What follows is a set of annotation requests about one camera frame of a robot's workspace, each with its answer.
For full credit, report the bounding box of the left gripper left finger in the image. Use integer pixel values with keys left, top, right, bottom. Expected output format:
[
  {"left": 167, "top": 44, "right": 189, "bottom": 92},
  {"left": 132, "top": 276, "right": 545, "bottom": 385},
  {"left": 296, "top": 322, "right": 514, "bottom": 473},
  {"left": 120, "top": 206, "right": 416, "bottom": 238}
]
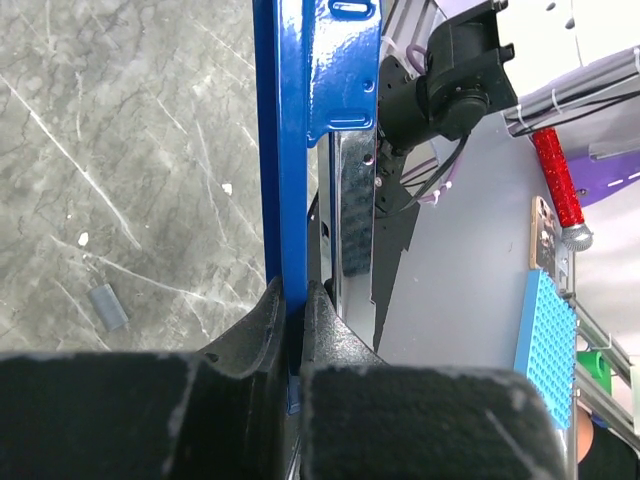
[{"left": 1, "top": 279, "right": 287, "bottom": 479}]

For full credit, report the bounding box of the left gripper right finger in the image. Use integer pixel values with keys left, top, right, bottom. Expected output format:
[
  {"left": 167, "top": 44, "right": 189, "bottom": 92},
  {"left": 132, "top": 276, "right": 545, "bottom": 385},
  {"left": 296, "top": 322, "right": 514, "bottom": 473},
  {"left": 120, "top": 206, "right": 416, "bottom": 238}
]
[{"left": 300, "top": 282, "right": 566, "bottom": 479}]

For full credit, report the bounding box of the grey staple strip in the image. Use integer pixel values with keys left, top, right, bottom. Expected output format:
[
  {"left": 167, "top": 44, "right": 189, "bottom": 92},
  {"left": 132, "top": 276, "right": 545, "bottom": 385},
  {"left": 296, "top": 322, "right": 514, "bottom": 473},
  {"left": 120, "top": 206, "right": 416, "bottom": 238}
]
[{"left": 88, "top": 284, "right": 129, "bottom": 332}]

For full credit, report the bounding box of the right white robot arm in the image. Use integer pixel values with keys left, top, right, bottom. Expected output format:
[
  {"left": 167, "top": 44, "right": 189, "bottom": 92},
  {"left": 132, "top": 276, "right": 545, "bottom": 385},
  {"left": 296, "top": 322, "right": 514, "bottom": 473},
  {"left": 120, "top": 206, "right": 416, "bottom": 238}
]
[{"left": 376, "top": 1, "right": 639, "bottom": 218}]

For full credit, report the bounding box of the blue perforated tray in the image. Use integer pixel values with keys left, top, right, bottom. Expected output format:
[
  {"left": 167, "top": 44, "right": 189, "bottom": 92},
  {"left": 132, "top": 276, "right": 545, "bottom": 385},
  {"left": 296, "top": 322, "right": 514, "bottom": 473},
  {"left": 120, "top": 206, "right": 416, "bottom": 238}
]
[{"left": 514, "top": 269, "right": 577, "bottom": 430}]

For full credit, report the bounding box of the green plastic part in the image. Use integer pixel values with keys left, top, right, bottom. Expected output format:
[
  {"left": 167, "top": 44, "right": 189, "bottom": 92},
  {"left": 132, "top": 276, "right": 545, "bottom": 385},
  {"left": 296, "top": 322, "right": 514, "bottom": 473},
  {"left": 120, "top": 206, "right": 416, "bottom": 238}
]
[{"left": 577, "top": 350, "right": 612, "bottom": 394}]

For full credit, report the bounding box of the gold smartphone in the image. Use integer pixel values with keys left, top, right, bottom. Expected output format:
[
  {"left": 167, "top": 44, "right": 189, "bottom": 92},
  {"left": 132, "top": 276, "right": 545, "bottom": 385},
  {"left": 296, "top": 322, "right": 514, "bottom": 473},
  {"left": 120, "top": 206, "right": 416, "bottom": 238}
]
[{"left": 529, "top": 196, "right": 569, "bottom": 281}]

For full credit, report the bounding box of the red glitter microphone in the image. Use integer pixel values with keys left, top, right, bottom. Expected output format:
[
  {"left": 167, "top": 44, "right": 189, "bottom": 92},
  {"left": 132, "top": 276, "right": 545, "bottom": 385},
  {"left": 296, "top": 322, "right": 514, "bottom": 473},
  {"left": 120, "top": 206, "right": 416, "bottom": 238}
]
[{"left": 531, "top": 128, "right": 593, "bottom": 252}]

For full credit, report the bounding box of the aluminium extrusion rail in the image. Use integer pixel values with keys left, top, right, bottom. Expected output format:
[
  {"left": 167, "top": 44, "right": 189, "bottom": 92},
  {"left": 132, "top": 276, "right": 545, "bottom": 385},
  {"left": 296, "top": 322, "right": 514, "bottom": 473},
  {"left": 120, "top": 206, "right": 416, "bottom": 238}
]
[{"left": 503, "top": 46, "right": 639, "bottom": 160}]

